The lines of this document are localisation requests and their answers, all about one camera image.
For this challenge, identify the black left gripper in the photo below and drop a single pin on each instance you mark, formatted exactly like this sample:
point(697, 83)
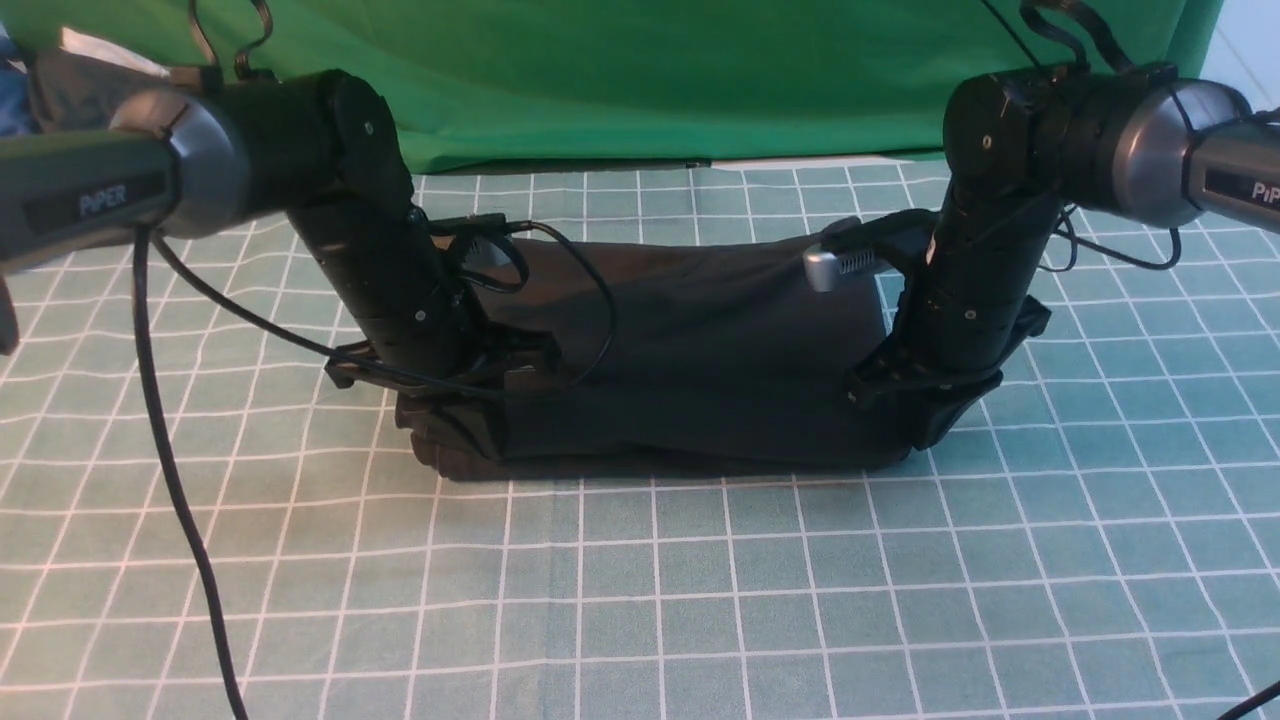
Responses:
point(425, 331)

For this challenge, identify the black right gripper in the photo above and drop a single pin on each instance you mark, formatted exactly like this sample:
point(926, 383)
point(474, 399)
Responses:
point(967, 271)

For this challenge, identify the dark gray long-sleeved shirt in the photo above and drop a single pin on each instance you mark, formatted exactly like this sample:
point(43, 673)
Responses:
point(724, 362)

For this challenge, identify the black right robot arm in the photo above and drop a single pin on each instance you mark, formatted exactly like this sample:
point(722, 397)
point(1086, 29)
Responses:
point(1145, 146)

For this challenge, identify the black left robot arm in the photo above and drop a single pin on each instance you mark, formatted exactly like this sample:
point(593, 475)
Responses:
point(321, 149)

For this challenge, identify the green backdrop cloth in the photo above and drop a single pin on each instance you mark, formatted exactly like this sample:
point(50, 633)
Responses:
point(475, 81)

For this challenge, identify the green checkered tablecloth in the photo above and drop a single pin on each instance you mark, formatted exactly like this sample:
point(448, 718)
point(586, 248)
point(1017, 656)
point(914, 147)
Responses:
point(1097, 540)

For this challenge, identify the crumpled dark gray garment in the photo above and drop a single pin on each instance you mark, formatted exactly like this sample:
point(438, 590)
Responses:
point(71, 92)

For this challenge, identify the white cloth in pile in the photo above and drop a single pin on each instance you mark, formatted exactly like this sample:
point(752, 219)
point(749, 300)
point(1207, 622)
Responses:
point(75, 42)

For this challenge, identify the blue garment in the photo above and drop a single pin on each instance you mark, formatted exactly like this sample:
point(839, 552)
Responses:
point(16, 116)

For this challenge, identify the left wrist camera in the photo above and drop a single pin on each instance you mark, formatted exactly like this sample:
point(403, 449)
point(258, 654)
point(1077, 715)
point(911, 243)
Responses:
point(478, 241)

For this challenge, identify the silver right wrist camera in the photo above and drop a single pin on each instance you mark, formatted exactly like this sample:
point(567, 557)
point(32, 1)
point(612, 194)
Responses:
point(853, 249)

